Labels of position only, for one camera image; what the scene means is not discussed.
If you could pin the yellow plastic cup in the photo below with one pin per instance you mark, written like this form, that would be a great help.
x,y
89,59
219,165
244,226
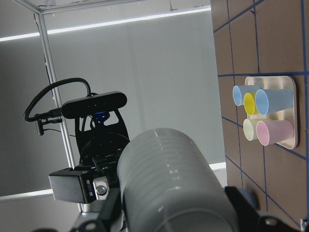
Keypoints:
x,y
249,104

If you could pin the blue cup tray middle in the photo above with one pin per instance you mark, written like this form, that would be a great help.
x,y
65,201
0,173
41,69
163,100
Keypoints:
x,y
269,101

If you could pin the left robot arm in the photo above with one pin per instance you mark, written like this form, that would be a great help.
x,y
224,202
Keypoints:
x,y
101,184

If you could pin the pale green plastic cup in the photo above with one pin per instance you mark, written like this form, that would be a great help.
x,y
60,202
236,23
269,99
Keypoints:
x,y
249,129

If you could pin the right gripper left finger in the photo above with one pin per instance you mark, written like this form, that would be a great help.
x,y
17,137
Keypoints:
x,y
110,218

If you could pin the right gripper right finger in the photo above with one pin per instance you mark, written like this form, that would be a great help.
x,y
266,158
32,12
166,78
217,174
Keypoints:
x,y
245,206

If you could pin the pink plastic cup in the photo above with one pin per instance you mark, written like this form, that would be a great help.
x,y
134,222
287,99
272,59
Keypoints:
x,y
274,131

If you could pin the blue cup far corner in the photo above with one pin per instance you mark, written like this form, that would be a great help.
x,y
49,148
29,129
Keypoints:
x,y
240,90

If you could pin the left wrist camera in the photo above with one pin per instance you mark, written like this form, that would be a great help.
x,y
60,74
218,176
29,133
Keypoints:
x,y
90,105

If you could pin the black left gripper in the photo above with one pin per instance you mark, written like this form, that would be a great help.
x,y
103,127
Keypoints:
x,y
100,148

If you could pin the cream plastic tray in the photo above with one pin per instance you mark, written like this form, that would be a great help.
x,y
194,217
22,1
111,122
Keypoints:
x,y
278,82

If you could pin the white grey plastic cup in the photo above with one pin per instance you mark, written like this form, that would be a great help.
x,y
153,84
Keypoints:
x,y
168,186

